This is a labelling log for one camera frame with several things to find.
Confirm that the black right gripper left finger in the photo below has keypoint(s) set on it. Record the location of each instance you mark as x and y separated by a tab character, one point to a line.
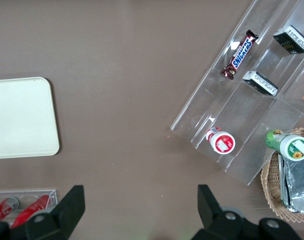
66	212

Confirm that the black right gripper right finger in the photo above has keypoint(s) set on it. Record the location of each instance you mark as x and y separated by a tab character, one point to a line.
211	215

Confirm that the light wicker basket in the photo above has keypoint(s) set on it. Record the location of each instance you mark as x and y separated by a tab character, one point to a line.
270	187

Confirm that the cream rectangular plastic tray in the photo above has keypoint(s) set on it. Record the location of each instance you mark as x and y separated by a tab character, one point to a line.
21	117

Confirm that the clear acrylic bottle rack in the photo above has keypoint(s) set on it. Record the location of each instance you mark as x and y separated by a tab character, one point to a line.
52	196

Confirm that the red Coca-Cola bottle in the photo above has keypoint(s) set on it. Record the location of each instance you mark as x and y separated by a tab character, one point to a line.
32	210
1	210

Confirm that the red yogurt drink bottle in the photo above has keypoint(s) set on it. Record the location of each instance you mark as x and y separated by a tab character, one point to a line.
223	142

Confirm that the silver foil wrapped pack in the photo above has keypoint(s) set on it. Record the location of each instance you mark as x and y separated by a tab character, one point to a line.
299	182

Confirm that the green yogurt drink bottle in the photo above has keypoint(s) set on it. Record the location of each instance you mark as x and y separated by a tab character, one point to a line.
289	147

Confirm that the clear acrylic tiered snack display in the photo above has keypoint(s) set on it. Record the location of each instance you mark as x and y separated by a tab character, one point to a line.
244	107

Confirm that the black white snack box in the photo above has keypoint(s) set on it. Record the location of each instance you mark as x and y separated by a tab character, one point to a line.
260	82
290	41

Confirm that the Snickers chocolate bar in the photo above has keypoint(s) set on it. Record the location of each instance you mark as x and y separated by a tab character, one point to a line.
240	55

